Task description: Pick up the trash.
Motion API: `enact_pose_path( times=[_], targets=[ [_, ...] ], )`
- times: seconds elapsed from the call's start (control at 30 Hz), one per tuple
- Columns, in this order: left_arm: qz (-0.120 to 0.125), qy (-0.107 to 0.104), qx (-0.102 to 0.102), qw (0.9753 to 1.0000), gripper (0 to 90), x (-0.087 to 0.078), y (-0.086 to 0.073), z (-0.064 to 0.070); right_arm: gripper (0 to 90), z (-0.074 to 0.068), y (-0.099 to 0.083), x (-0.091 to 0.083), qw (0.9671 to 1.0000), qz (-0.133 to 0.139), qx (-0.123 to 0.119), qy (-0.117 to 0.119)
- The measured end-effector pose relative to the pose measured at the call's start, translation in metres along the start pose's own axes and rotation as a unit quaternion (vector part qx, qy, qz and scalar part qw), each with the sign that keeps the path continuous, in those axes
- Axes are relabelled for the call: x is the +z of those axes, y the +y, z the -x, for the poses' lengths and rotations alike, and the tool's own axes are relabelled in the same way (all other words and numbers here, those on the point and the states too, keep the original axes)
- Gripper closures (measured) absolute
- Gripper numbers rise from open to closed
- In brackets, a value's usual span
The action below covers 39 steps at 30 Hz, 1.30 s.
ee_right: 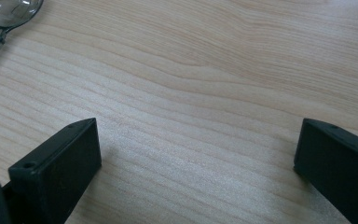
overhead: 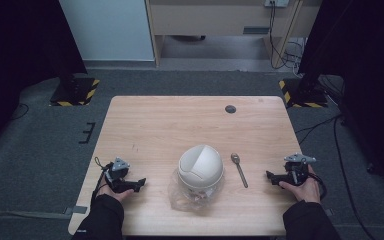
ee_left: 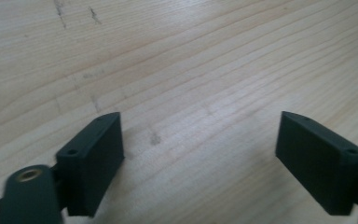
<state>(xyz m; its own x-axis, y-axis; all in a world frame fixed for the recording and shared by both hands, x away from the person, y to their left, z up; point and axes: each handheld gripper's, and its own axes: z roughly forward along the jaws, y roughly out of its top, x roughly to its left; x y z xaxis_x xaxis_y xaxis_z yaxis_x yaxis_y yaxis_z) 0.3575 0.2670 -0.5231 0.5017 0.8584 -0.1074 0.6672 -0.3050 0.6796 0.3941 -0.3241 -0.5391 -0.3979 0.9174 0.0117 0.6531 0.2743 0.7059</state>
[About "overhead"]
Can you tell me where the person's left hand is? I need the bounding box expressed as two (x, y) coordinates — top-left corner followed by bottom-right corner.
(96, 175), (135, 203)

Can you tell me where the grey power strip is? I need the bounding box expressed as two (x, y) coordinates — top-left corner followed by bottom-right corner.
(263, 0), (290, 9)

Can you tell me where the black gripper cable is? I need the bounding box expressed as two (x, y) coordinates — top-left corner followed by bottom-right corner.
(308, 172), (328, 201)

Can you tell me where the white rounded lid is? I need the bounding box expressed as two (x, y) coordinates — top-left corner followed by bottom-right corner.
(177, 144), (225, 192)

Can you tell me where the beige wooden desk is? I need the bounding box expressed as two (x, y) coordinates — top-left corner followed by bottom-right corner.
(145, 0), (324, 68)

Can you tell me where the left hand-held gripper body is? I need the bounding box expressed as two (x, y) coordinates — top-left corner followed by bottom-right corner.
(104, 157), (131, 191)

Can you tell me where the clear plastic container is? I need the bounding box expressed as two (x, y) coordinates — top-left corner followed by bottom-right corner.
(167, 167), (227, 213)

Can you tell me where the black stand base striped tape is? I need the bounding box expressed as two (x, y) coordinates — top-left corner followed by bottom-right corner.
(278, 77), (330, 109)
(49, 77), (101, 107)

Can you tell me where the grey floor tape strip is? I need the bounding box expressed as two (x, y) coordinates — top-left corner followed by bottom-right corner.
(62, 205), (89, 216)

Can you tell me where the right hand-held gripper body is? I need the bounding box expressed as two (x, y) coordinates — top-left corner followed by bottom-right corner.
(283, 152), (317, 186)

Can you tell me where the black gripper wrist strap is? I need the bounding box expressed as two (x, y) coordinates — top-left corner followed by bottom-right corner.
(90, 156), (114, 202)

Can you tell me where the long black floor cable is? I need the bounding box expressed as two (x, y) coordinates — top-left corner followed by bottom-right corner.
(294, 113), (379, 240)

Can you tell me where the metal spoon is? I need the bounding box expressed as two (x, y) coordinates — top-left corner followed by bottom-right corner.
(230, 152), (249, 189)

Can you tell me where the black hanging cable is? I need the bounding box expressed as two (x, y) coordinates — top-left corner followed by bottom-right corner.
(268, 1), (303, 70)

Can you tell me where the person's right hand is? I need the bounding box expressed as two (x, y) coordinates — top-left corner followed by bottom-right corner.
(278, 165), (321, 204)

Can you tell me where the black curtain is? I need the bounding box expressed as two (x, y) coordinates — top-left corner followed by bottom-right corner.
(298, 0), (384, 198)
(0, 0), (88, 158)

